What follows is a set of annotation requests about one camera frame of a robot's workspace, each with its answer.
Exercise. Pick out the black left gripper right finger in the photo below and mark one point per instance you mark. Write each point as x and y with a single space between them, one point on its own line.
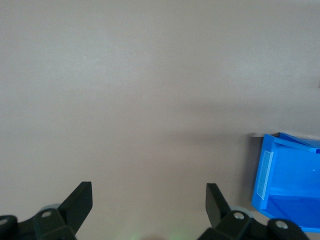
235 225

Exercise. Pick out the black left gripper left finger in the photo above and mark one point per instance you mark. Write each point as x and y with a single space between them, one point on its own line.
50 222

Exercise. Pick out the blue plastic storage bin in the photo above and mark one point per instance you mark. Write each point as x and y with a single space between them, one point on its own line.
287 175

